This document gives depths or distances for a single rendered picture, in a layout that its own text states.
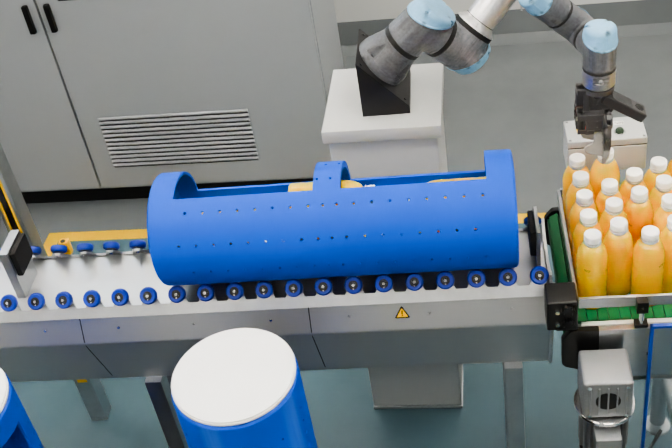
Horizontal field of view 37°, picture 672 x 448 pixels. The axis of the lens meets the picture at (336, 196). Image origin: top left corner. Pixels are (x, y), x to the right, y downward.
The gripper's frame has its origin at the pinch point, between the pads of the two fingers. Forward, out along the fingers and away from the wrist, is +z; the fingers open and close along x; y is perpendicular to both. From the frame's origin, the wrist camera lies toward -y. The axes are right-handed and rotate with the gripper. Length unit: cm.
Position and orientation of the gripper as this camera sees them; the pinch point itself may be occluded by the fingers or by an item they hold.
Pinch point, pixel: (605, 153)
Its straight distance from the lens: 252.9
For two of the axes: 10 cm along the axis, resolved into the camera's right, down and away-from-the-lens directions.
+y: -9.9, 0.6, 1.4
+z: 1.3, 7.8, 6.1
